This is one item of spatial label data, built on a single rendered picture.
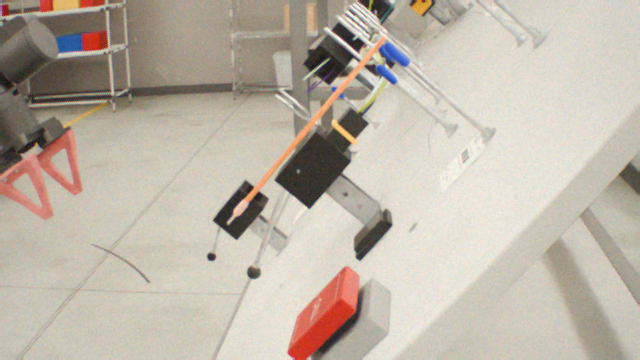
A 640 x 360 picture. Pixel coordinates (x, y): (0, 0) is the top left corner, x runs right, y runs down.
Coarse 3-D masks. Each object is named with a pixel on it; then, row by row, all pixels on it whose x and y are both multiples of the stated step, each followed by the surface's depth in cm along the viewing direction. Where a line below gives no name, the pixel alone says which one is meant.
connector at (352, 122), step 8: (344, 112) 65; (352, 112) 62; (360, 112) 63; (344, 120) 62; (352, 120) 62; (360, 120) 62; (344, 128) 62; (352, 128) 62; (360, 128) 62; (328, 136) 62; (336, 136) 62; (344, 136) 62; (352, 136) 62; (336, 144) 62; (344, 144) 62
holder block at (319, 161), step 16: (320, 128) 64; (304, 144) 62; (320, 144) 62; (288, 160) 65; (304, 160) 62; (320, 160) 62; (336, 160) 62; (288, 176) 63; (304, 176) 63; (320, 176) 62; (336, 176) 62; (288, 192) 63; (304, 192) 63; (320, 192) 63
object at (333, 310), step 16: (352, 272) 44; (336, 288) 42; (352, 288) 42; (320, 304) 43; (336, 304) 40; (352, 304) 40; (304, 320) 43; (320, 320) 41; (336, 320) 41; (352, 320) 42; (304, 336) 41; (320, 336) 41; (336, 336) 42; (288, 352) 41; (304, 352) 41
